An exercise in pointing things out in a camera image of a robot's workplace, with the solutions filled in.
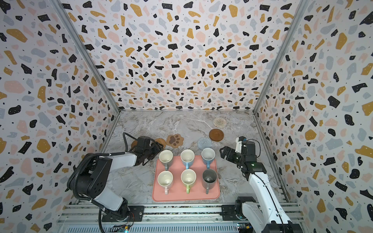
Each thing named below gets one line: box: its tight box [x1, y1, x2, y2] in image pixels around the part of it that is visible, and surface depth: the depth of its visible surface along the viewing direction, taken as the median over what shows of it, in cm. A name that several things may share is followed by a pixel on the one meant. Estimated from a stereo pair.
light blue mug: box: [201, 147, 216, 169], surface depth 88 cm
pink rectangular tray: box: [152, 156, 221, 202], surface depth 82 cm
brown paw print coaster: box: [166, 133, 185, 149], surface depth 105 cm
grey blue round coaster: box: [197, 136, 213, 150], surface depth 105 cm
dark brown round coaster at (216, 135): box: [208, 128, 225, 142], surface depth 109 cm
